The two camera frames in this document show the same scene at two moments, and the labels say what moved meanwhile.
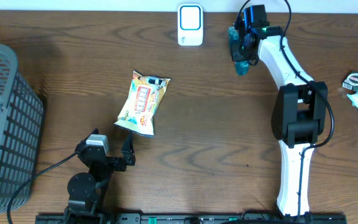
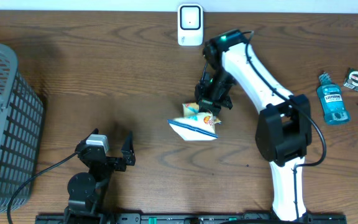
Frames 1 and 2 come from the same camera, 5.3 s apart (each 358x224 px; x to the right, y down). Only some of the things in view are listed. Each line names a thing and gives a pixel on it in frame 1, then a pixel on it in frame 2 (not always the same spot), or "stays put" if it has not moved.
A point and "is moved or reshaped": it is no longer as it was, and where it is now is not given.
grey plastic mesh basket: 12,114 stays put
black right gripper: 251,57 -> 206,103
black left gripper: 127,150 stays put
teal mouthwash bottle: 242,65 is moved or reshaped
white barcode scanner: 190,25 stays put
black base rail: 194,218 stays put
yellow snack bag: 142,101 -> 195,126
